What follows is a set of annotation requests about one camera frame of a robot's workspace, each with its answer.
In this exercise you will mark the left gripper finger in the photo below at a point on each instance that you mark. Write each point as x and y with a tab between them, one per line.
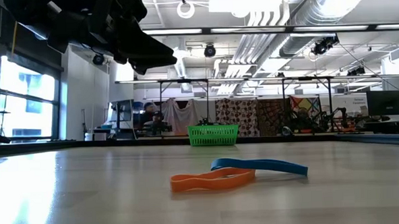
150	63
146	43

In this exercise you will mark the orange rubber band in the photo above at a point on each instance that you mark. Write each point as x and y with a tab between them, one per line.
206	184

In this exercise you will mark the blue rubber band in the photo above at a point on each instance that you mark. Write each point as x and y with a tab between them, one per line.
255	163

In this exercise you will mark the long ceiling light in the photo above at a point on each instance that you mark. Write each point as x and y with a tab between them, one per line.
172	31

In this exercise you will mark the black ceiling spotlight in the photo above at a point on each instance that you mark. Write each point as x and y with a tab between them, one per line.
209	51
98	59
323	46

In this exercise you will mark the person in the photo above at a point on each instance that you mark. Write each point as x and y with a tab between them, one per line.
149	116

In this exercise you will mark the small black monitor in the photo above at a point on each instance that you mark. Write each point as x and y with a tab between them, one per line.
123	110

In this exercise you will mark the white hanging sheet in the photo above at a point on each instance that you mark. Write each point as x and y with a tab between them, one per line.
183	117

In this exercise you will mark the green plastic basket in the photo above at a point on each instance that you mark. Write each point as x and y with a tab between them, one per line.
210	135

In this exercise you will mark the brown dotted cloth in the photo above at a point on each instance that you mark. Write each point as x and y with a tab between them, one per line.
236	112

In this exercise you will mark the brown web pattern cloth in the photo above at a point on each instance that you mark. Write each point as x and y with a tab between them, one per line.
270	117

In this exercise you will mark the colourful diamond pattern cloth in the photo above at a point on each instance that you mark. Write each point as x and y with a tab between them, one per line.
305	104

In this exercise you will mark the black ceiling device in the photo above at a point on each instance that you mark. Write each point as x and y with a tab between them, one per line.
356	71

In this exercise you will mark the black computer monitor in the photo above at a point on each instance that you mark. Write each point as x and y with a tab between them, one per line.
386	102

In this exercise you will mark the black metal stand frame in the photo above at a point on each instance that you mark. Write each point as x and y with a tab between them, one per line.
306	78

